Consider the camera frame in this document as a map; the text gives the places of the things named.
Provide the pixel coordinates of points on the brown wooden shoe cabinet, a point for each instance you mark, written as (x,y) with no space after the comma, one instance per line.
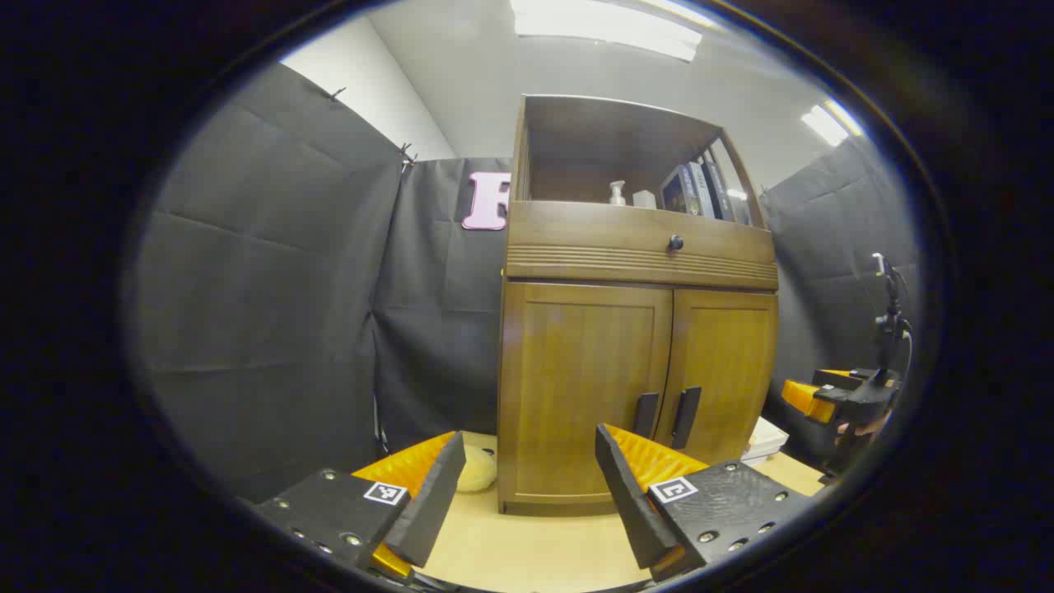
(609,132)

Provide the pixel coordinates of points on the white flat stack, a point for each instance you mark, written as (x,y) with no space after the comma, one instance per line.
(766,441)

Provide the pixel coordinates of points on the small ceiling light panel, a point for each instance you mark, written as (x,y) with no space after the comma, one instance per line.
(827,123)

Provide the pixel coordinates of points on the white pump bottle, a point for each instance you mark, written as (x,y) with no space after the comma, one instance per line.
(617,194)

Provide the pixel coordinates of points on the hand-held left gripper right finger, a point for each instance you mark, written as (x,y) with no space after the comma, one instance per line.
(630,502)

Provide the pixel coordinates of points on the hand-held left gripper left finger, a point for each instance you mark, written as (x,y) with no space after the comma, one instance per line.
(432,502)

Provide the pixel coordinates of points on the cream fluffy plush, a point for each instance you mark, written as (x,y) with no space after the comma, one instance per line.
(478,471)

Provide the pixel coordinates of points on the wooden cabinet door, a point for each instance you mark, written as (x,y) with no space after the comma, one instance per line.
(568,387)
(725,354)

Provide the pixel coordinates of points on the large ceiling light panel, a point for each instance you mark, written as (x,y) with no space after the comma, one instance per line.
(601,29)

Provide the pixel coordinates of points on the wooden cabinet drawer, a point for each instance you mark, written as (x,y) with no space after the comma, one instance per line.
(593,231)

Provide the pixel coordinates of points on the black backdrop cloth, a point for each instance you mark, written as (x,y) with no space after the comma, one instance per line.
(272,288)

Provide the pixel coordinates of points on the small white jar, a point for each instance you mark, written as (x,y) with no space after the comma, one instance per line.
(644,199)

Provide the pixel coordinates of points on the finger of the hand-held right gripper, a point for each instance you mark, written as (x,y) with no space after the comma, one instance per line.
(803,399)

